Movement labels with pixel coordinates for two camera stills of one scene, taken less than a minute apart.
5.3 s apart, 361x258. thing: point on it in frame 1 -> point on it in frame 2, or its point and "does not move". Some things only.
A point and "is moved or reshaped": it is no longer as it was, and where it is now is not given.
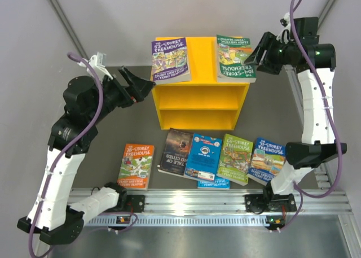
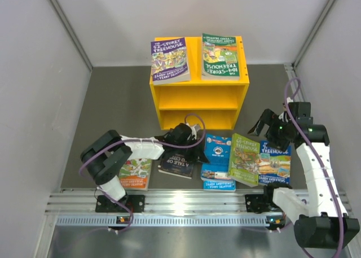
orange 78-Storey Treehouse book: x=135 y=166 does not move
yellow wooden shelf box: x=202 y=103 does not move
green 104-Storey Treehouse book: x=232 y=53 -> x=220 y=57
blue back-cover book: x=203 y=157 is moved or reshaped
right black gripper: x=267 y=42 -> x=268 y=117
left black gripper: x=137 y=87 -> x=199 y=154
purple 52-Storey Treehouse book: x=170 y=62 does not move
